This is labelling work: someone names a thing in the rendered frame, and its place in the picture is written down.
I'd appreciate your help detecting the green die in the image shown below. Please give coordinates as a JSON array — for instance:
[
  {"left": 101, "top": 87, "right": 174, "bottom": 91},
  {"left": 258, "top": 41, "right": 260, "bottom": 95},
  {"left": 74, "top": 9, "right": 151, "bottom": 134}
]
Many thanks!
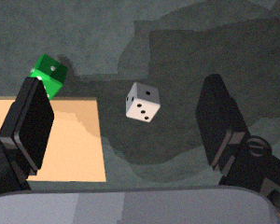
[{"left": 28, "top": 54, "right": 68, "bottom": 101}]

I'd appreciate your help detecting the white die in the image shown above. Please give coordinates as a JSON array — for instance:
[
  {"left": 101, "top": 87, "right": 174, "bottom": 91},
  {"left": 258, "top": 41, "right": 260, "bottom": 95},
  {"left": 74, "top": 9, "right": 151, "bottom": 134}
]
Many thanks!
[{"left": 126, "top": 82, "right": 161, "bottom": 122}]

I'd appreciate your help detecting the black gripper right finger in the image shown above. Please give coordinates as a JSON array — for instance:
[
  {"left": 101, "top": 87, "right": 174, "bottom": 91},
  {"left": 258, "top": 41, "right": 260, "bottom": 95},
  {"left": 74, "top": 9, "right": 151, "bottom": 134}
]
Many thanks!
[{"left": 195, "top": 75, "right": 280, "bottom": 213}]

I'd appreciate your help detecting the tan mat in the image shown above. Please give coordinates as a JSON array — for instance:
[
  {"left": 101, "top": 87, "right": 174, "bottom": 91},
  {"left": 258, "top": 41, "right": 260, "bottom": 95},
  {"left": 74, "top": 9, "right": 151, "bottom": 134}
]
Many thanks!
[{"left": 0, "top": 96, "right": 105, "bottom": 181}]

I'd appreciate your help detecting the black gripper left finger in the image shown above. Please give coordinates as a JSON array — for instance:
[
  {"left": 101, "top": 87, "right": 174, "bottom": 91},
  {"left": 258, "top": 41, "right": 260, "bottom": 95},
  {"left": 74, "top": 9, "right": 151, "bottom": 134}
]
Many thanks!
[{"left": 0, "top": 77, "right": 54, "bottom": 194}]

